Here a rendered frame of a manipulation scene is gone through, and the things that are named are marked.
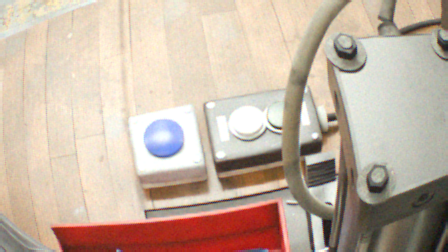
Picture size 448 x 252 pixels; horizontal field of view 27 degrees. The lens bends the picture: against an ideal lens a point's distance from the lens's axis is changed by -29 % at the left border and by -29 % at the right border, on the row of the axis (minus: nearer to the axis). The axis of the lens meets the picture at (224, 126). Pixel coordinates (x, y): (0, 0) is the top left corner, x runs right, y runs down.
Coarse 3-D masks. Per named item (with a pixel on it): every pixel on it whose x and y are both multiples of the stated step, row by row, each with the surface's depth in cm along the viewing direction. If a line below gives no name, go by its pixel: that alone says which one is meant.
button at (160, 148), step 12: (156, 120) 117; (168, 120) 116; (156, 132) 116; (168, 132) 116; (180, 132) 116; (156, 144) 115; (168, 144) 115; (180, 144) 115; (156, 156) 115; (168, 156) 115
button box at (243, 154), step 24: (432, 24) 125; (240, 96) 118; (264, 96) 118; (216, 120) 117; (264, 120) 116; (312, 120) 116; (216, 144) 115; (240, 144) 115; (264, 144) 115; (312, 144) 115; (216, 168) 116; (240, 168) 116; (264, 168) 117
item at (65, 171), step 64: (128, 0) 130; (192, 0) 129; (256, 0) 128; (320, 0) 128; (0, 64) 128; (64, 64) 126; (128, 64) 125; (192, 64) 124; (256, 64) 123; (320, 64) 123; (0, 128) 122; (64, 128) 121; (128, 128) 121; (0, 192) 117; (64, 192) 117; (128, 192) 117; (192, 192) 116; (256, 192) 116
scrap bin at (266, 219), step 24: (168, 216) 108; (192, 216) 108; (216, 216) 108; (240, 216) 109; (264, 216) 110; (72, 240) 111; (96, 240) 111; (120, 240) 111; (144, 240) 112; (168, 240) 112; (192, 240) 113; (216, 240) 113; (240, 240) 112; (264, 240) 112; (288, 240) 106
